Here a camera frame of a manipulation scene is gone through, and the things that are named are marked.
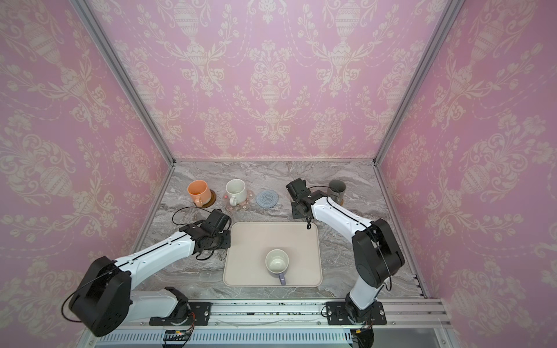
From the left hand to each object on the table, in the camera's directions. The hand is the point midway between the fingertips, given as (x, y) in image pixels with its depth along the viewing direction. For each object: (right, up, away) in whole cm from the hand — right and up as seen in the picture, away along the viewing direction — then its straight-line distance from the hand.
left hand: (228, 241), depth 87 cm
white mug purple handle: (+20, -8, -2) cm, 22 cm away
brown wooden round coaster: (-12, +15, +16) cm, 25 cm away
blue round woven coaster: (+15, +16, +17) cm, 28 cm away
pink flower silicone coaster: (+4, +12, +15) cm, 20 cm away
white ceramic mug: (0, +20, +16) cm, 25 cm away
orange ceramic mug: (-16, +19, +12) cm, 28 cm away
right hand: (+31, +13, +4) cm, 34 cm away
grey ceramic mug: (+46, +20, +7) cm, 50 cm away
